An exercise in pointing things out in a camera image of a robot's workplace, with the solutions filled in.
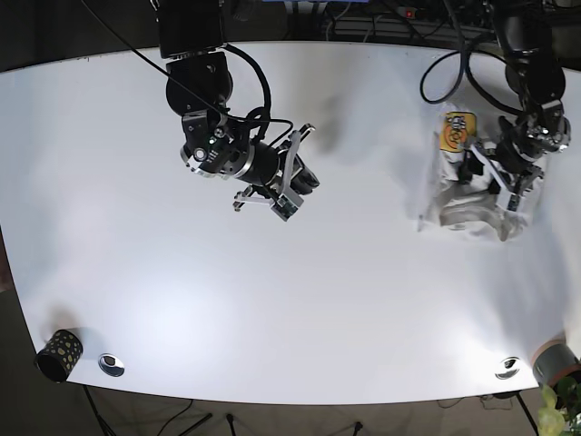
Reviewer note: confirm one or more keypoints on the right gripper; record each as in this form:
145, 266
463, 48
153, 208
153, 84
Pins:
276, 176

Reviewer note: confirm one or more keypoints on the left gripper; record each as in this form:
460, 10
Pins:
498, 170

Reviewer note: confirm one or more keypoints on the cream graphic print T-shirt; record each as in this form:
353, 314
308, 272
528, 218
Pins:
468, 191

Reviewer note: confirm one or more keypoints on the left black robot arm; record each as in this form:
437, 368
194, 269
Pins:
537, 126

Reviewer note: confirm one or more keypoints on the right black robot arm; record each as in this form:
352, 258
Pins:
218, 143

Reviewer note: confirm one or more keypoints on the grey plant pot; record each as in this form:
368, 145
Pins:
553, 362

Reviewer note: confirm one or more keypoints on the black gold-dotted cup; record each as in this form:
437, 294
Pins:
59, 356

